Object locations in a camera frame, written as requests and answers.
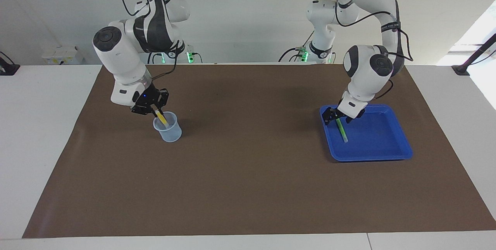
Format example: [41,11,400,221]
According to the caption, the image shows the black left base cable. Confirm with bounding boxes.
[278,31,314,63]

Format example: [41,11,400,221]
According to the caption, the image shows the white power strip box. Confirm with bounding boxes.
[41,46,84,66]

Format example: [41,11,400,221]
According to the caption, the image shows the black right base cable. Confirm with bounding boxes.
[147,50,203,64]

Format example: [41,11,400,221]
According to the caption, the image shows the brown table mat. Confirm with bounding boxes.
[22,63,496,239]

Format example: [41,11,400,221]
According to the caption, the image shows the yellow marker pen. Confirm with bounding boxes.
[154,109,170,128]

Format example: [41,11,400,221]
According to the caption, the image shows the black desk clamp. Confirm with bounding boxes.
[0,51,21,76]

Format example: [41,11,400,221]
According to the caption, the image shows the black base cable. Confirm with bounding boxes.
[147,50,203,64]
[278,31,314,63]

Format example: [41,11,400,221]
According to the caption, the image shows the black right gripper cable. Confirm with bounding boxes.
[150,41,180,81]

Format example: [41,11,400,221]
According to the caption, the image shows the blue plastic tray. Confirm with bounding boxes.
[319,104,413,162]

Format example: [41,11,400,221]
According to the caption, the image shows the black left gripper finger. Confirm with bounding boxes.
[344,109,365,125]
[324,106,338,126]

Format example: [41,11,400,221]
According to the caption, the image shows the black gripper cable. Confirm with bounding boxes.
[150,41,180,81]
[333,0,414,99]

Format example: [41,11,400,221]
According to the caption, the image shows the green marker pen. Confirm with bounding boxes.
[336,117,349,143]

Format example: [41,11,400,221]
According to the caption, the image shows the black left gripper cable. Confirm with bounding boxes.
[333,0,414,99]

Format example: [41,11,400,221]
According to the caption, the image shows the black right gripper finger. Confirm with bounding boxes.
[153,88,169,119]
[131,103,152,116]

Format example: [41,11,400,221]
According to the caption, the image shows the translucent plastic cup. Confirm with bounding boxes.
[153,111,183,143]

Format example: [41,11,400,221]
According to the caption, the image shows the black slanted pole mount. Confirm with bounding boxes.
[451,33,496,76]

